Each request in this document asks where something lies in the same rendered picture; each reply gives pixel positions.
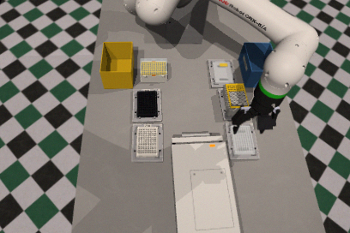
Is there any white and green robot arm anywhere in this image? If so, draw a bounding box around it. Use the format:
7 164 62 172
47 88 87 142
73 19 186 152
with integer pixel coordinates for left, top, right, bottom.
124 0 319 130

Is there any yellow bin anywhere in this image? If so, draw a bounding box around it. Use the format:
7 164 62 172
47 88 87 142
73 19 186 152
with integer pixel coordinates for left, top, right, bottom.
100 42 134 89

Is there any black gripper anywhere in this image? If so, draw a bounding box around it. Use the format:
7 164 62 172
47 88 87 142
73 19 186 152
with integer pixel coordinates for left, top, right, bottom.
232 97 281 134

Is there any blue open-top bin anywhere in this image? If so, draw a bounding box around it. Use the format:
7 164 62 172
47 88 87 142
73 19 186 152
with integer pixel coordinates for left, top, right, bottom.
238 42 273 87

